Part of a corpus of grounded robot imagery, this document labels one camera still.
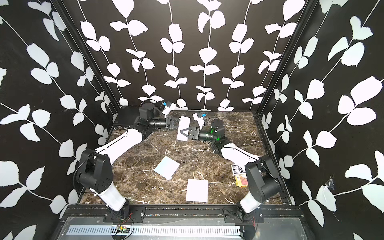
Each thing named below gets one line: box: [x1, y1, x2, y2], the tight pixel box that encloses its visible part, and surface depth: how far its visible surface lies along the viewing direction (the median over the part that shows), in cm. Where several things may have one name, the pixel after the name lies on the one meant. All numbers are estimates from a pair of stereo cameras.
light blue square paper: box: [177, 116, 191, 141], surface depth 76 cm
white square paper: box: [186, 179, 209, 203], surface depth 85 cm
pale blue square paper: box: [154, 155, 180, 181], surface depth 93 cm
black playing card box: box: [231, 164, 247, 176], surface depth 90 cm
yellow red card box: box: [235, 174, 249, 188], surface depth 87 cm
